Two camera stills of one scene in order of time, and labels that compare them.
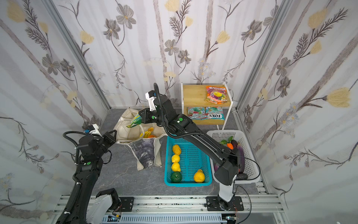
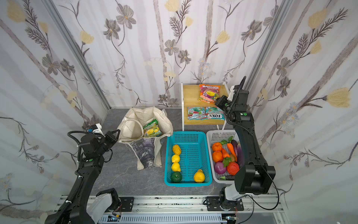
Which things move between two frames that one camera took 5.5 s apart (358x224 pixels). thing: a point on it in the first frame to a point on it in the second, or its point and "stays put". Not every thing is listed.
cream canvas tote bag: (143, 139) stays put
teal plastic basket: (193, 158) stays put
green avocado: (176, 177) stays put
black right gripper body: (146, 115) to (239, 94)
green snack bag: (137, 120) to (151, 129)
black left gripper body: (106, 138) stays put
